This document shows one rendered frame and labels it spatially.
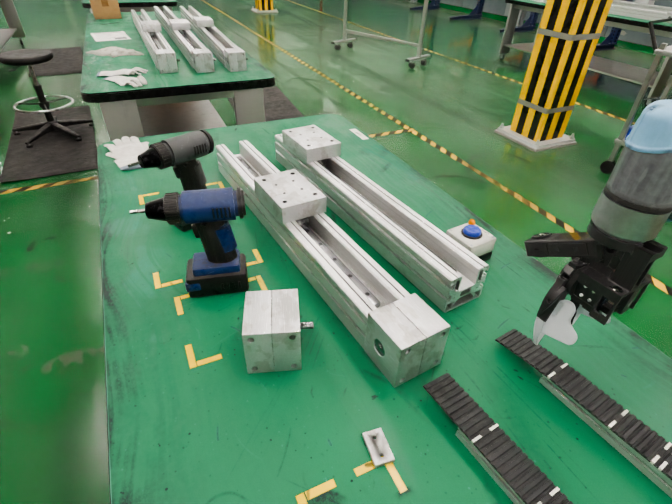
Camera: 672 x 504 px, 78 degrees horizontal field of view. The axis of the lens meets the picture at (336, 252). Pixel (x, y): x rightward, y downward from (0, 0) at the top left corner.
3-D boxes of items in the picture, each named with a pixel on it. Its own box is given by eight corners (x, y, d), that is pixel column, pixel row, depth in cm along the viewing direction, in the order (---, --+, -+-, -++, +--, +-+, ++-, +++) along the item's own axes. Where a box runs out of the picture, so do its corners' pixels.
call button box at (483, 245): (490, 258, 97) (497, 236, 93) (460, 271, 93) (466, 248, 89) (465, 241, 103) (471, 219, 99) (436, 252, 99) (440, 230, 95)
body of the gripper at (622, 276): (600, 330, 55) (644, 258, 48) (545, 291, 61) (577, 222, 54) (632, 311, 59) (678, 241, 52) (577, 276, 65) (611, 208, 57)
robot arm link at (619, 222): (590, 191, 52) (627, 179, 55) (575, 222, 54) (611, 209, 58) (651, 220, 47) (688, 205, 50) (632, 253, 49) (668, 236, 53)
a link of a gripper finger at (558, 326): (552, 368, 60) (590, 318, 56) (519, 340, 64) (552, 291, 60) (562, 365, 62) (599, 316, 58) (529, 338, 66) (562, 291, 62)
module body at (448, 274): (479, 296, 87) (489, 264, 82) (443, 313, 82) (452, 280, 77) (303, 154, 141) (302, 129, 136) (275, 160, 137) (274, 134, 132)
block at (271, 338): (315, 368, 71) (315, 330, 65) (247, 373, 70) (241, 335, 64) (311, 325, 79) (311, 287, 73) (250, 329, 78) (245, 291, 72)
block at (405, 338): (450, 358, 74) (461, 320, 68) (394, 388, 68) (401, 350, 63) (417, 325, 80) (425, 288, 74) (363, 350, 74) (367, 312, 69)
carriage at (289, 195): (326, 222, 97) (326, 196, 93) (283, 234, 92) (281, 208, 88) (295, 192, 108) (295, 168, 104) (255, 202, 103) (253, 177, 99)
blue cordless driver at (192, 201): (254, 292, 86) (244, 198, 73) (152, 304, 82) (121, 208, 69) (252, 268, 92) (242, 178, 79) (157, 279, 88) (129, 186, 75)
